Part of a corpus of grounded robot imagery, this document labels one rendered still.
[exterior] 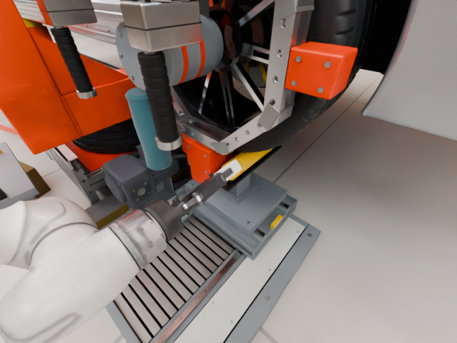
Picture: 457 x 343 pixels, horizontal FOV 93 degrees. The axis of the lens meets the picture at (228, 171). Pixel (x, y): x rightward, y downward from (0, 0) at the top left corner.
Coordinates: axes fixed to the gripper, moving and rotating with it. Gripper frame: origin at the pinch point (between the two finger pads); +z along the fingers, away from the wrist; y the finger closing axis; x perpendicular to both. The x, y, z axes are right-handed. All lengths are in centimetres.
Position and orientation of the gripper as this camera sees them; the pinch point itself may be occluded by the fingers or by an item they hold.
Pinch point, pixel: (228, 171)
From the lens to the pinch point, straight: 50.7
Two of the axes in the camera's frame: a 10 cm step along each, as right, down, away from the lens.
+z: 6.6, -4.9, 5.7
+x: -5.3, -8.4, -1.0
